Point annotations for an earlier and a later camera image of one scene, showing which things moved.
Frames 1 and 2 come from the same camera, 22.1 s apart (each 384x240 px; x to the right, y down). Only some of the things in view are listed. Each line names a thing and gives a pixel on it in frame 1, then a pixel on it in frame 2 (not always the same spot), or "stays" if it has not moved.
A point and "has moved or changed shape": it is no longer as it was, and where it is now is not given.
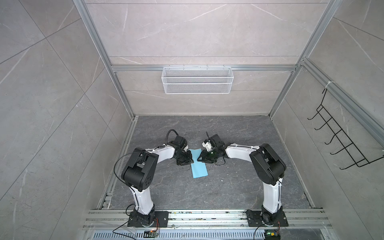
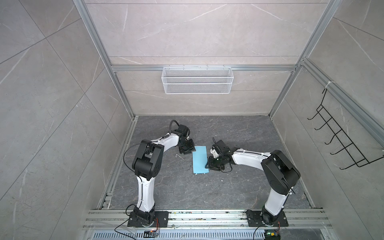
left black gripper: (189, 161) -> (192, 147)
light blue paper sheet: (199, 168) has moved or changed shape
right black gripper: (204, 157) -> (211, 165)
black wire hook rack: (330, 124) stays
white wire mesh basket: (194, 80) stays
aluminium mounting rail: (118, 218) stays
